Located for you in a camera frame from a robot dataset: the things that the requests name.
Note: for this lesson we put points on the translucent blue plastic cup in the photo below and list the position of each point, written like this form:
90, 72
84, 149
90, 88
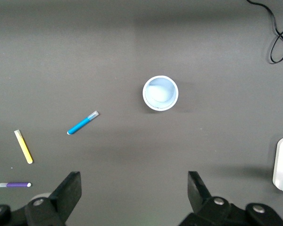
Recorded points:
160, 93

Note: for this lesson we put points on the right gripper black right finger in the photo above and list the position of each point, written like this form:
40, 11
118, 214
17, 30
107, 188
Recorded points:
202, 207

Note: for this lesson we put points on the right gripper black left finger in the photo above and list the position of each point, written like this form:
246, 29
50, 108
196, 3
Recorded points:
59, 207

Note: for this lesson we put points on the blue marker with clear cap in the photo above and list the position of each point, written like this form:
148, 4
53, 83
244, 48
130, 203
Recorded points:
81, 123

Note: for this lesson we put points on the purple marker with clear cap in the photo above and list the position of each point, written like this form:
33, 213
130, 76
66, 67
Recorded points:
15, 184

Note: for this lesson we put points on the yellow marker with clear cap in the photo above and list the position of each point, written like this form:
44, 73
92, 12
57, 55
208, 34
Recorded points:
24, 147

